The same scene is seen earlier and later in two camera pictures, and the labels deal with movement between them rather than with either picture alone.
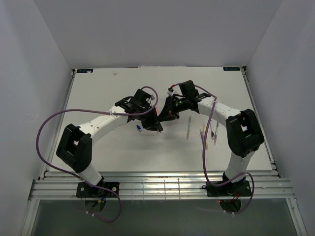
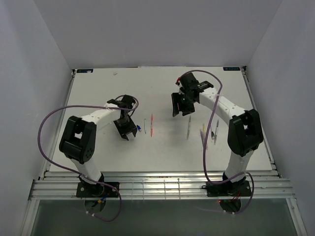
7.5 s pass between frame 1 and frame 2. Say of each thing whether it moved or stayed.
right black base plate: stayed
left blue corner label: stayed
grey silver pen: stayed
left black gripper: moved
